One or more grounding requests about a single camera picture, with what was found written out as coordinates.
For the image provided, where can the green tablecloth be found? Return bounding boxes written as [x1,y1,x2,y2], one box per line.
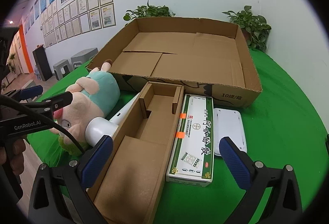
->
[27,48,327,224]

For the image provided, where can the small grey plastic stool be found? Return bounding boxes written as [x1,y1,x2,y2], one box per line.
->
[53,59,71,80]

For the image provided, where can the left potted plant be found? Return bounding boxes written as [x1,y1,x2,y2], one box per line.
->
[123,0,176,22]

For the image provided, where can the green white medicine box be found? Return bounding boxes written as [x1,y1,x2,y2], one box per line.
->
[166,94,214,187]

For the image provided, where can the pink pig plush toy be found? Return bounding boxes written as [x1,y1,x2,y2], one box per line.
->
[53,59,120,149]

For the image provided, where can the right potted plant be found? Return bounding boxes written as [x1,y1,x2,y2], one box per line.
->
[222,5,272,52]

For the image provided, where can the white handheld massager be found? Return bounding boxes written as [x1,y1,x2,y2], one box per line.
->
[85,93,139,147]

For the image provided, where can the small long cardboard box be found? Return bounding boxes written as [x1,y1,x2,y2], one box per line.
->
[88,82,184,223]

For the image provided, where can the person's left hand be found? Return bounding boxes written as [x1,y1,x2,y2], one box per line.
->
[0,138,26,176]

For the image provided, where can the framed certificates on wall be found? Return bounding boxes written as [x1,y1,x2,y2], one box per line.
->
[22,0,118,49]

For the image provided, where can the large shallow cardboard box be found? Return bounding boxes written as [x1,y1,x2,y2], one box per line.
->
[88,17,262,108]

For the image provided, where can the black cabinet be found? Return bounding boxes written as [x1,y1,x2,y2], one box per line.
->
[32,46,53,82]

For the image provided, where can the grey stacked plastic stools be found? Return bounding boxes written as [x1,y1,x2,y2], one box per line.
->
[71,47,98,70]

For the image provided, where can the potted plant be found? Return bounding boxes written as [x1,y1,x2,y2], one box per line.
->
[222,5,272,52]
[123,0,176,22]

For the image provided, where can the white flat device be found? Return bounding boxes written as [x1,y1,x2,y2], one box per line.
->
[214,108,247,157]

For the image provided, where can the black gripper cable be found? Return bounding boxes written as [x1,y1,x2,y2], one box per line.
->
[0,94,85,155]

